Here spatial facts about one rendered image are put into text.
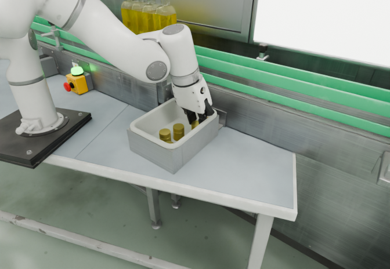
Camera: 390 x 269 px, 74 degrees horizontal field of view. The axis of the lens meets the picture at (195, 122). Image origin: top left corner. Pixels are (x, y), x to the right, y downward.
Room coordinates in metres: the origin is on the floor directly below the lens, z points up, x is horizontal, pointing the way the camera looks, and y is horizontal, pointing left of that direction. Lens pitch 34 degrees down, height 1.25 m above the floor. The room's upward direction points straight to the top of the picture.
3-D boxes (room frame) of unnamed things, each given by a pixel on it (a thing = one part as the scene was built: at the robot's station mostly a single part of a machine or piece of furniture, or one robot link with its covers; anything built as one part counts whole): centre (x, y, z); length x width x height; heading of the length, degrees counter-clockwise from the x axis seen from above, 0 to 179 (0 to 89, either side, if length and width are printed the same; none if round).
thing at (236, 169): (1.33, 0.30, 0.73); 1.58 x 1.52 x 0.04; 73
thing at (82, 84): (0.99, 0.48, 0.79); 0.07 x 0.07 x 0.07; 53
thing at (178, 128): (0.63, 0.05, 0.79); 0.04 x 0.04 x 0.04
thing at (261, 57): (0.80, -0.22, 0.94); 0.07 x 0.04 x 0.13; 143
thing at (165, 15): (0.95, 0.10, 0.99); 0.06 x 0.06 x 0.21; 53
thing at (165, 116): (0.64, 0.06, 0.80); 0.22 x 0.17 x 0.09; 143
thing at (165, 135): (0.61, 0.09, 0.79); 0.04 x 0.04 x 0.04
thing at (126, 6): (1.05, 0.24, 0.99); 0.06 x 0.06 x 0.21; 53
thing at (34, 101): (0.69, 0.50, 0.85); 0.16 x 0.13 x 0.15; 175
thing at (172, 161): (0.66, 0.04, 0.79); 0.27 x 0.17 x 0.08; 143
